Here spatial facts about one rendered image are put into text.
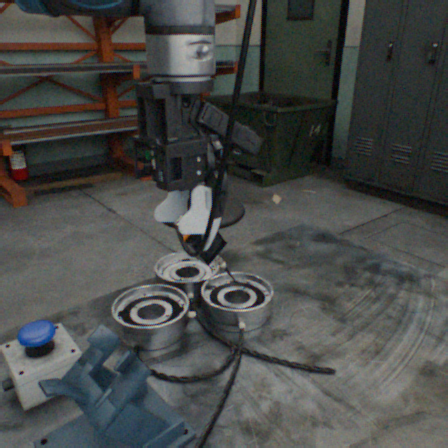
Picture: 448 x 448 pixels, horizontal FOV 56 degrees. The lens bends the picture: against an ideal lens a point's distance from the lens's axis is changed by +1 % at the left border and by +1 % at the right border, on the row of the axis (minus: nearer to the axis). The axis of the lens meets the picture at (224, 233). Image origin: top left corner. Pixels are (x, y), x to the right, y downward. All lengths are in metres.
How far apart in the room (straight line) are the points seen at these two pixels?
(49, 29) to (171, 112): 3.94
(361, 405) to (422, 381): 0.09
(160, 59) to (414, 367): 0.47
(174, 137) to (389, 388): 0.38
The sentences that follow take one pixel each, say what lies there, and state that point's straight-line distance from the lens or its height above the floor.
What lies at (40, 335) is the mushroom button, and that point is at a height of 0.87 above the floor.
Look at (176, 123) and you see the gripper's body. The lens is 0.49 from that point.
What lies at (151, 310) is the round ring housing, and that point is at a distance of 0.63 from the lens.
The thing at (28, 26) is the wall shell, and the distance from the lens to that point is 4.34.
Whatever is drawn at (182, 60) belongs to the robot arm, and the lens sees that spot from 0.47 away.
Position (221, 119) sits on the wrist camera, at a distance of 0.51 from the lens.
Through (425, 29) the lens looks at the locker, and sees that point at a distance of 3.39.
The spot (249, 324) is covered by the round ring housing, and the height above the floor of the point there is 0.82.
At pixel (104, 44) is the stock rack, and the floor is 1.13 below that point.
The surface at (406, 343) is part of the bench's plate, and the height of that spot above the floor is 0.80.
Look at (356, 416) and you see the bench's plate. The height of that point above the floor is 0.80.
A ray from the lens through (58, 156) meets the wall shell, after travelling 4.46.
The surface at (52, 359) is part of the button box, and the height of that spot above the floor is 0.85.
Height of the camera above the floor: 1.17
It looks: 25 degrees down
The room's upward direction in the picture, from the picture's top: straight up
